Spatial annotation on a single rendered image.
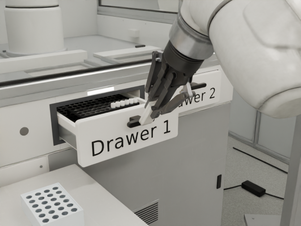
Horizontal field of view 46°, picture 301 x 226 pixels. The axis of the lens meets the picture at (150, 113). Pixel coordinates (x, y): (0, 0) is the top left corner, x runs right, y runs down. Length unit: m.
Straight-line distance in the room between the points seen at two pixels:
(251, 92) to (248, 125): 2.45
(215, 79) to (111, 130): 0.51
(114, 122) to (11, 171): 0.29
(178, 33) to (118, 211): 0.39
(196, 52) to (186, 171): 0.73
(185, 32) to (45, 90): 0.42
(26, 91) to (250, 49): 0.57
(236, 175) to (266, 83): 2.06
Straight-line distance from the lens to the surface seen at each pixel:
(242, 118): 2.93
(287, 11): 0.46
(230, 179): 2.42
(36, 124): 0.92
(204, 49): 0.62
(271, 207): 2.22
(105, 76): 0.96
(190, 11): 0.58
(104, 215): 0.77
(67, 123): 0.89
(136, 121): 0.82
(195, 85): 1.11
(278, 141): 2.74
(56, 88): 0.91
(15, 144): 0.91
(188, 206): 1.39
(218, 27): 0.51
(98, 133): 0.81
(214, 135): 1.34
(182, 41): 0.62
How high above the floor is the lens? 1.21
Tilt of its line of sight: 20 degrees down
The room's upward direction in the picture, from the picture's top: straight up
